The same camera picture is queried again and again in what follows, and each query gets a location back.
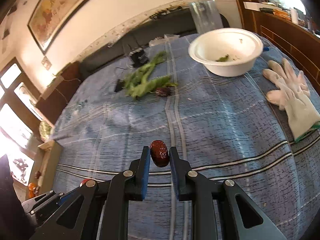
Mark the blue plaid tablecloth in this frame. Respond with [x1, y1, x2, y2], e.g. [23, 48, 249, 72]
[52, 35, 319, 239]

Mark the green leafy vegetable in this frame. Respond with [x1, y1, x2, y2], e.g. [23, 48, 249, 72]
[122, 51, 178, 100]

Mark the white work glove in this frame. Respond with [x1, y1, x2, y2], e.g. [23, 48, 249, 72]
[263, 58, 319, 142]

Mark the small black device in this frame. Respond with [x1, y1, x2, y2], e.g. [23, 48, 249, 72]
[129, 48, 149, 68]

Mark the cardboard tray box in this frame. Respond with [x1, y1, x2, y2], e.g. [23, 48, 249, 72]
[27, 140, 63, 194]

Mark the framed horse painting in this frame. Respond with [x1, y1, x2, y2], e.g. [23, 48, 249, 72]
[28, 0, 87, 54]

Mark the white round bowl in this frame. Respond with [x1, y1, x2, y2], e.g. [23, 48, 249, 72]
[188, 28, 264, 77]

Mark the orange tangerine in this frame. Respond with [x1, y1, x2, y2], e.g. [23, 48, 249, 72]
[28, 191, 35, 198]
[28, 183, 37, 191]

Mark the red cherry tomato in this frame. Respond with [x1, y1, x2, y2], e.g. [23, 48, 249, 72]
[80, 179, 91, 186]

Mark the black leather sofa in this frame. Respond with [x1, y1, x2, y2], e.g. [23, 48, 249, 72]
[80, 8, 230, 71]

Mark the dried date near vegetable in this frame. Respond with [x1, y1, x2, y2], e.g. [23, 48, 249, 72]
[155, 87, 171, 97]

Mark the dark red date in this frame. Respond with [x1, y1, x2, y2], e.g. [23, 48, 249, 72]
[150, 140, 169, 167]

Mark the brown armchair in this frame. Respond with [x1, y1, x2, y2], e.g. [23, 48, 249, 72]
[35, 61, 82, 126]

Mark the wooden side cabinet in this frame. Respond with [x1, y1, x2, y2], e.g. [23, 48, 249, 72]
[236, 0, 319, 92]

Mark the small red date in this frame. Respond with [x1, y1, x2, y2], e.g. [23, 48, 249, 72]
[34, 171, 41, 179]

